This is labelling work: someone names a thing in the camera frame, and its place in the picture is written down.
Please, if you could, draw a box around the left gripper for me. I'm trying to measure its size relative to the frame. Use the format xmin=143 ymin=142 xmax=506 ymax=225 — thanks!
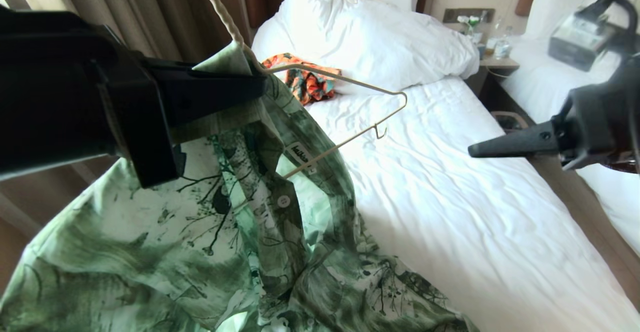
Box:
xmin=0 ymin=7 xmax=187 ymax=188

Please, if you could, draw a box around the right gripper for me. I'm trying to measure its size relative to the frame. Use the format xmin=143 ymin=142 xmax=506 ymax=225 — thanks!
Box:
xmin=468 ymin=83 xmax=640 ymax=171

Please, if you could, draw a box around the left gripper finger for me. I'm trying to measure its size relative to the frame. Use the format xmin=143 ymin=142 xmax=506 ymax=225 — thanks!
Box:
xmin=145 ymin=59 xmax=269 ymax=127

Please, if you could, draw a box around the gold wire hanger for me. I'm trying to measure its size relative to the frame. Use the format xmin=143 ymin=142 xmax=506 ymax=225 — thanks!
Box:
xmin=194 ymin=0 xmax=409 ymax=180

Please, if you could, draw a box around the green patterned shirt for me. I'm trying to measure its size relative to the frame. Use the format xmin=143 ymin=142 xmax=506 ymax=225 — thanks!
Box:
xmin=0 ymin=41 xmax=481 ymax=332

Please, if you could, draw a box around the white bed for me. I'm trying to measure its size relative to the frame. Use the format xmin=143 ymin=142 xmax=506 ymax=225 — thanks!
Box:
xmin=251 ymin=14 xmax=640 ymax=332
xmin=500 ymin=36 xmax=640 ymax=258

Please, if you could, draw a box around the woven basket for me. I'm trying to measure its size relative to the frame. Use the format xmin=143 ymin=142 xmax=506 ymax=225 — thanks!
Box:
xmin=491 ymin=111 xmax=530 ymax=134

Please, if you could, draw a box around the wooden nightstand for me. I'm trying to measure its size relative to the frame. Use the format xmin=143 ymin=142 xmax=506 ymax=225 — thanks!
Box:
xmin=464 ymin=54 xmax=522 ymax=113

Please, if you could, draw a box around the clear plastic bottle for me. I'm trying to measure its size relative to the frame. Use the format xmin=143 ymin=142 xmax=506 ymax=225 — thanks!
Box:
xmin=486 ymin=19 xmax=504 ymax=56
xmin=494 ymin=26 xmax=514 ymax=61

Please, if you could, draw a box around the orange patterned garment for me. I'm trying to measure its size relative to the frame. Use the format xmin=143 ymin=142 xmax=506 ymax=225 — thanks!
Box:
xmin=261 ymin=53 xmax=343 ymax=106

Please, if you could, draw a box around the beige curtain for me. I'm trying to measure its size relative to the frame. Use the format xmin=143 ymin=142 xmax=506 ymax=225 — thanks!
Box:
xmin=0 ymin=0 xmax=253 ymax=72

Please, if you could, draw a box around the white and green flower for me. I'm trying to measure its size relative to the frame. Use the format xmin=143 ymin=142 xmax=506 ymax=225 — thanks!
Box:
xmin=456 ymin=15 xmax=485 ymax=43

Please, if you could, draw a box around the large white pillow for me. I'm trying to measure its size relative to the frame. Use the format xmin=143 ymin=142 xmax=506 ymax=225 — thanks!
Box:
xmin=251 ymin=0 xmax=481 ymax=96

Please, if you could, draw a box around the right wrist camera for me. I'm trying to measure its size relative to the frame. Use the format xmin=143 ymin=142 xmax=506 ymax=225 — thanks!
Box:
xmin=548 ymin=13 xmax=617 ymax=72

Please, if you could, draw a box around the metal wall switch panel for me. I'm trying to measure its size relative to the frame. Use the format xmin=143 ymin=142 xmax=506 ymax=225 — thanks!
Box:
xmin=442 ymin=8 xmax=496 ymax=24

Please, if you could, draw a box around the black cable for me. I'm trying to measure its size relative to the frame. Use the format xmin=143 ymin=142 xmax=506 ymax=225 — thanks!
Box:
xmin=575 ymin=0 xmax=640 ymax=56

